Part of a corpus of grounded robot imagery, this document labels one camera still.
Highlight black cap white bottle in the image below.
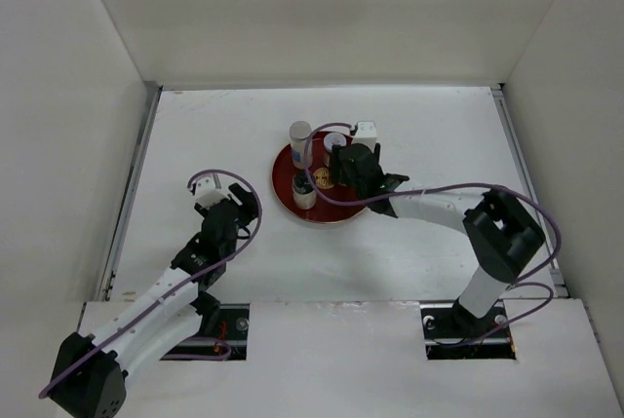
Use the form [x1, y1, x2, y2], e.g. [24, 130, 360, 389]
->
[292, 171, 317, 210]

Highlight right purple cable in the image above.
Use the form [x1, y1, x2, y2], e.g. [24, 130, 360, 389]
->
[302, 121, 562, 346]

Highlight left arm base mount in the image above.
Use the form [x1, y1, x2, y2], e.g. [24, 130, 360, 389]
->
[162, 293, 251, 361]

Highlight purple lid pepper jar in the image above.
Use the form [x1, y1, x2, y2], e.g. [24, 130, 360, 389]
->
[323, 132, 347, 168]

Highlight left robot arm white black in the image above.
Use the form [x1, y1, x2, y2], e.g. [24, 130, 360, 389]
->
[39, 176, 262, 417]

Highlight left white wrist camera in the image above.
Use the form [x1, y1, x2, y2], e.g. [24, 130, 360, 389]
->
[188, 173, 225, 206]

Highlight silver lid clear spice bottle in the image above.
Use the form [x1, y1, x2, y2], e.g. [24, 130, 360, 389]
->
[289, 121, 313, 170]

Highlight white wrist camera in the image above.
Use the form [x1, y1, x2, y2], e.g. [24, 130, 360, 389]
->
[350, 121, 377, 152]
[188, 173, 225, 206]

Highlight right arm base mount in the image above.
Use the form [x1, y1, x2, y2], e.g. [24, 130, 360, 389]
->
[420, 303, 516, 361]

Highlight red round lacquer tray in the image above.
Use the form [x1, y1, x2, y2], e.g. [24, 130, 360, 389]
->
[271, 137, 380, 227]

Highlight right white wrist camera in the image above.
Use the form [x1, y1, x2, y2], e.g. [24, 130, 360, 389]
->
[350, 121, 377, 152]

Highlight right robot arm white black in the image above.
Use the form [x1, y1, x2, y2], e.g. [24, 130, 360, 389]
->
[330, 143, 545, 337]

